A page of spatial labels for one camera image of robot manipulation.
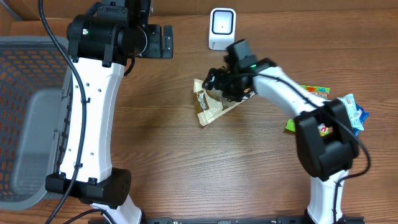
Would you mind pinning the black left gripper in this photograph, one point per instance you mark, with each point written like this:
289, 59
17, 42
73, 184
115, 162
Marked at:
156, 49

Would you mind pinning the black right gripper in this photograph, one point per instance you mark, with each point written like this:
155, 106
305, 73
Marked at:
211, 80

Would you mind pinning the beige nut snack pouch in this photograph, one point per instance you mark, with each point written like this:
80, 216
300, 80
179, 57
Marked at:
209, 105

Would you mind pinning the green Haribo gummy bag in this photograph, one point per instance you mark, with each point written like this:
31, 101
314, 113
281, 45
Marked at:
322, 92

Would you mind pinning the light teal snack wrapper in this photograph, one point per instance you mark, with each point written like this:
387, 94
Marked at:
350, 105

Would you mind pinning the blue snack bar wrapper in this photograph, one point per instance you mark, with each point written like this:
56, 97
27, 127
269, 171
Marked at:
362, 116

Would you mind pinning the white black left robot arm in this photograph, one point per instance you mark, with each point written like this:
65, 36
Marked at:
103, 44

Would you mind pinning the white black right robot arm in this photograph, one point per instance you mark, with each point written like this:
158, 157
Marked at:
325, 143

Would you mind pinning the white barcode scanner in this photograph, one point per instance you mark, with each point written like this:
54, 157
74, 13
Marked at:
222, 28

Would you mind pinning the grey plastic mesh basket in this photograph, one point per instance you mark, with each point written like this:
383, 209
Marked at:
35, 114

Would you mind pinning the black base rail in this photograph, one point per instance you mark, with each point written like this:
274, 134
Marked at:
278, 220

